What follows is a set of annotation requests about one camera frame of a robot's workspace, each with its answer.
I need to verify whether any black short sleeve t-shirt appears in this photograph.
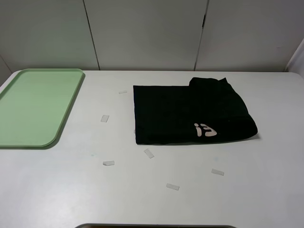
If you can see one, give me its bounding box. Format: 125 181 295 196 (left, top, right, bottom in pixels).
133 77 258 145

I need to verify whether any light green plastic tray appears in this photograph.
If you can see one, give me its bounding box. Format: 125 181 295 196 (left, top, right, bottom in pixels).
0 69 85 148

